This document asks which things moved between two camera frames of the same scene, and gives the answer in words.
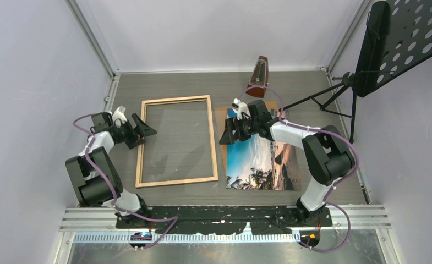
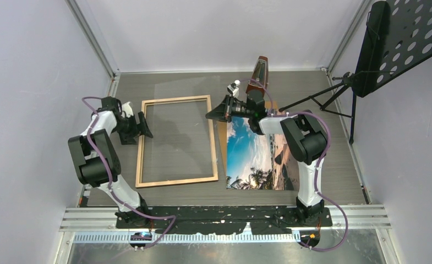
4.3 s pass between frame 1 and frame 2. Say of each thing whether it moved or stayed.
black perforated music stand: stayed
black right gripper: moved
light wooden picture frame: stayed
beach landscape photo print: stayed
